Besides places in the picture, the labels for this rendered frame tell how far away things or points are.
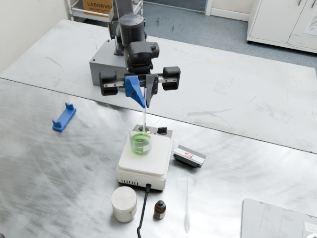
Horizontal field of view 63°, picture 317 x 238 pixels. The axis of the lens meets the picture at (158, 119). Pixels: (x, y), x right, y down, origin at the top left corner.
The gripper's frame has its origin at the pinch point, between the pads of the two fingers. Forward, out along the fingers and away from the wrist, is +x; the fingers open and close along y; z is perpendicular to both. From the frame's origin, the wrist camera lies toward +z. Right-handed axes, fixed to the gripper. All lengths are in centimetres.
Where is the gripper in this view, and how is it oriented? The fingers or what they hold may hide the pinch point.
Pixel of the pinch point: (143, 95)
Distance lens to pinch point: 58.1
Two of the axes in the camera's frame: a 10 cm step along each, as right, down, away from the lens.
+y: 9.8, -1.0, 1.7
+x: 1.9, 7.4, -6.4
